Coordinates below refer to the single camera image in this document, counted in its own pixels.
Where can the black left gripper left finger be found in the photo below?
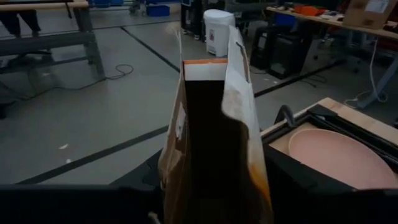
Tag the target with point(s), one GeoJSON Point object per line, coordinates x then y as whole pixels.
{"type": "Point", "coordinates": [62, 205]}

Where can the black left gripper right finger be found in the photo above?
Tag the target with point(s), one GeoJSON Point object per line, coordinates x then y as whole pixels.
{"type": "Point", "coordinates": [326, 205]}

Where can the pink plate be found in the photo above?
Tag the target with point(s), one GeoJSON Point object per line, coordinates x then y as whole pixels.
{"type": "Point", "coordinates": [335, 158]}

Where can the panda cereal box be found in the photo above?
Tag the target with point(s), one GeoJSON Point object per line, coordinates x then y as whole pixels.
{"type": "Point", "coordinates": [239, 102]}

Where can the black clamp lever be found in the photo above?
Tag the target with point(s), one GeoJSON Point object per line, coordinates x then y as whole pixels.
{"type": "Point", "coordinates": [286, 112]}

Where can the black computer case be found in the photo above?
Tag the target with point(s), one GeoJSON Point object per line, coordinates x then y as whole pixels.
{"type": "Point", "coordinates": [289, 56]}

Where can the wooden workbench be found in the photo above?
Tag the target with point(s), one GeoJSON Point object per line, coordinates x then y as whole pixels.
{"type": "Point", "coordinates": [46, 40]}

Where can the long wooden table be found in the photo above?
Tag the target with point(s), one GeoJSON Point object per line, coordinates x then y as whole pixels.
{"type": "Point", "coordinates": [342, 23]}

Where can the person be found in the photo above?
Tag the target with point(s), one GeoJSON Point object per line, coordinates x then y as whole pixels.
{"type": "Point", "coordinates": [12, 21]}

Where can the cardboard box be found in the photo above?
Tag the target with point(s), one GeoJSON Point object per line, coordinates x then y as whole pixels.
{"type": "Point", "coordinates": [367, 14]}

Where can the white trash bin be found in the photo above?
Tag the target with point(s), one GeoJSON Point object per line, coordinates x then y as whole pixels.
{"type": "Point", "coordinates": [217, 31]}

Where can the blue storage bin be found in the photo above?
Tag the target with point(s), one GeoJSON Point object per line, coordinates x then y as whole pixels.
{"type": "Point", "coordinates": [158, 10]}

